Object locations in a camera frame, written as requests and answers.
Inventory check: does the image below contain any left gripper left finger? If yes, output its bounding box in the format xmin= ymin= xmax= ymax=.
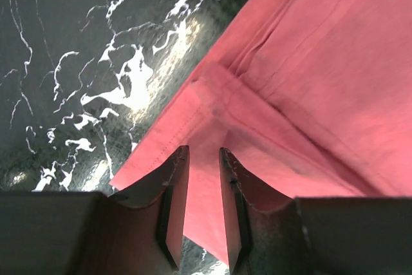
xmin=1 ymin=146 xmax=189 ymax=274

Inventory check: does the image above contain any salmon pink t-shirt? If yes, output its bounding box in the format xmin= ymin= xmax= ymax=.
xmin=111 ymin=0 xmax=411 ymax=261

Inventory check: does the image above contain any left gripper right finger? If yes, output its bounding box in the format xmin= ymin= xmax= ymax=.
xmin=219 ymin=148 xmax=411 ymax=274

